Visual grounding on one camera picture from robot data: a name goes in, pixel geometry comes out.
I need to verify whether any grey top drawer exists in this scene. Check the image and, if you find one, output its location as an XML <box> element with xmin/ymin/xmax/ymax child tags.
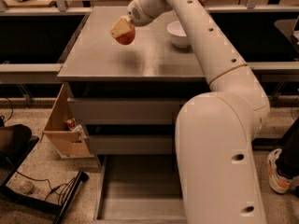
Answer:
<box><xmin>67</xmin><ymin>98</ymin><xmax>184</xmax><ymax>125</ymax></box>

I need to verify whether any dark trouser leg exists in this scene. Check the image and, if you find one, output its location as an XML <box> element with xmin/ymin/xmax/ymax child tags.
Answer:
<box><xmin>276</xmin><ymin>118</ymin><xmax>299</xmax><ymax>179</ymax></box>

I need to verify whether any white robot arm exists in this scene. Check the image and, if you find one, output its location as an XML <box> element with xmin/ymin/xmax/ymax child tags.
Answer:
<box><xmin>110</xmin><ymin>0</ymin><xmax>270</xmax><ymax>224</ymax></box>

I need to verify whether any white ceramic bowl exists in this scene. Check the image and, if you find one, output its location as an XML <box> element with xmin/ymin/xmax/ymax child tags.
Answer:
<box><xmin>167</xmin><ymin>21</ymin><xmax>190</xmax><ymax>48</ymax></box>

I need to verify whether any black cart frame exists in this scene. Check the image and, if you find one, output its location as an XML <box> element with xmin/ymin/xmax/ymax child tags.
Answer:
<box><xmin>0</xmin><ymin>124</ymin><xmax>89</xmax><ymax>224</ymax></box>

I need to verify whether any white orange sneaker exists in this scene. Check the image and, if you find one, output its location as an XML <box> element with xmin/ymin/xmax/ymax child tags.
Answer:
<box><xmin>267</xmin><ymin>148</ymin><xmax>292</xmax><ymax>194</ymax></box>

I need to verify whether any grey open bottom drawer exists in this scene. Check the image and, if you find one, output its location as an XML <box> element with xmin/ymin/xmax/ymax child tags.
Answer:
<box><xmin>95</xmin><ymin>155</ymin><xmax>187</xmax><ymax>224</ymax></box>

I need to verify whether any grey drawer cabinet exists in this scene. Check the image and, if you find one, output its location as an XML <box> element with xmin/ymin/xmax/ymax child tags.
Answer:
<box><xmin>57</xmin><ymin>6</ymin><xmax>219</xmax><ymax>161</ymax></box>

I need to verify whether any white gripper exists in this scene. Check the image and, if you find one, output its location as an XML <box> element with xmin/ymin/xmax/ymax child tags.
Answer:
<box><xmin>109</xmin><ymin>0</ymin><xmax>171</xmax><ymax>38</ymax></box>

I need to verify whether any black cable on floor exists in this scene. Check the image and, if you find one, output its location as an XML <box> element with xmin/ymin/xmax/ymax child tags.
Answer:
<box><xmin>15</xmin><ymin>170</ymin><xmax>78</xmax><ymax>205</ymax></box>

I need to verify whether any grey middle drawer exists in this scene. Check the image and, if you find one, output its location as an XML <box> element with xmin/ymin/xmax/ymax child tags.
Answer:
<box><xmin>85</xmin><ymin>135</ymin><xmax>174</xmax><ymax>155</ymax></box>

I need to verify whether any wooden box on floor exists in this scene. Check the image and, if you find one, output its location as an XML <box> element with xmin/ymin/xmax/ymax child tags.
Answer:
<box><xmin>43</xmin><ymin>86</ymin><xmax>92</xmax><ymax>158</ymax></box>

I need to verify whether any clear plastic bottle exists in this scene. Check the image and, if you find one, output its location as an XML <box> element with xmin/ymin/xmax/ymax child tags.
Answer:
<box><xmin>20</xmin><ymin>180</ymin><xmax>40</xmax><ymax>195</ymax></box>

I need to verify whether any red apple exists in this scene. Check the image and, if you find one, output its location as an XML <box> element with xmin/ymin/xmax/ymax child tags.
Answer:
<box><xmin>116</xmin><ymin>28</ymin><xmax>135</xmax><ymax>45</ymax></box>

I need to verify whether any red can in box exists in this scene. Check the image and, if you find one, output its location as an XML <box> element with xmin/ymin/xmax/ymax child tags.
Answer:
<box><xmin>65</xmin><ymin>119</ymin><xmax>77</xmax><ymax>131</ymax></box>

